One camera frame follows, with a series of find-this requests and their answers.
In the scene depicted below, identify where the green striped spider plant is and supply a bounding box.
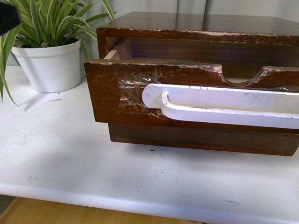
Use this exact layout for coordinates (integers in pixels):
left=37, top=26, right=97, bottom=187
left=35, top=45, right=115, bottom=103
left=0, top=0, right=116, bottom=95

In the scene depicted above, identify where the white drawer handle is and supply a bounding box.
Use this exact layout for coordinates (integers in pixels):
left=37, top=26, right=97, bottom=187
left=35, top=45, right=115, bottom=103
left=142, top=84, right=299, bottom=129

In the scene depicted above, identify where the white plant pot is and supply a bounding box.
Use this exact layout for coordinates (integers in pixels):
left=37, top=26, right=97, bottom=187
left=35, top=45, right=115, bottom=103
left=12, top=39, right=81, bottom=93

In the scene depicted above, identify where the wooden drawer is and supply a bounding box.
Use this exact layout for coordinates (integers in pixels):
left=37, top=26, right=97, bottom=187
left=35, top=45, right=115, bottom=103
left=84, top=38, right=299, bottom=133

